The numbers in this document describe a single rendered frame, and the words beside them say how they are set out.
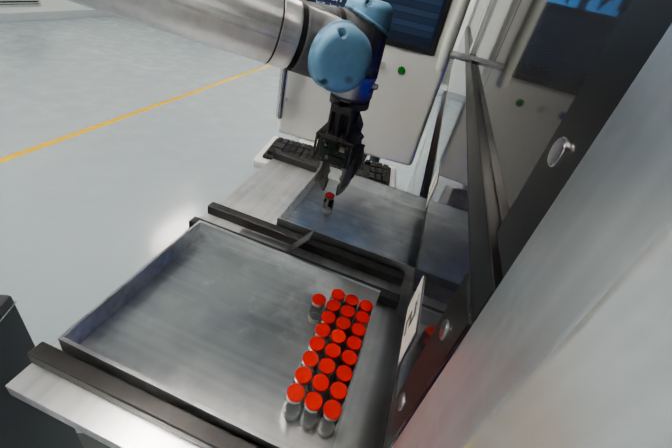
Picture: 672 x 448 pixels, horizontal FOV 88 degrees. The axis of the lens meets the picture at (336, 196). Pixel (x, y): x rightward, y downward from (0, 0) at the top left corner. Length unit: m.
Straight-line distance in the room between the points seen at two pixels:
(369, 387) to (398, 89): 0.88
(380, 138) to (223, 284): 0.79
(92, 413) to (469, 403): 0.42
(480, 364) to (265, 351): 0.38
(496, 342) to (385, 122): 1.05
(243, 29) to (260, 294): 0.38
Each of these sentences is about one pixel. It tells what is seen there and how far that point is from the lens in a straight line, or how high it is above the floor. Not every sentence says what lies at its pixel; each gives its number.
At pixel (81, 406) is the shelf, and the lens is 0.53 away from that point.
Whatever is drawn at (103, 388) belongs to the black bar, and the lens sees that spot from 0.51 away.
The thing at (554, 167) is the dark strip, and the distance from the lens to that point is 0.20.
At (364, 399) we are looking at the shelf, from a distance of 0.52.
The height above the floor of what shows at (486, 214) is 1.21.
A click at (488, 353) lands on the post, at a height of 1.20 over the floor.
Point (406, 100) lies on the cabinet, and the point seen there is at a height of 1.02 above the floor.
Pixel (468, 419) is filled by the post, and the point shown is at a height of 1.18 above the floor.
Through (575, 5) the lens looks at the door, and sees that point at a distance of 0.32.
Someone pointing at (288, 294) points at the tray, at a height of 0.88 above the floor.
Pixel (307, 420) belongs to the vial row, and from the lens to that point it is 0.47.
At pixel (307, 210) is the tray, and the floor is 0.88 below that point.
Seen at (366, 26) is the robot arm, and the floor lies 1.27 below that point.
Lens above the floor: 1.33
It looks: 33 degrees down
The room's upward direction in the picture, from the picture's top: 13 degrees clockwise
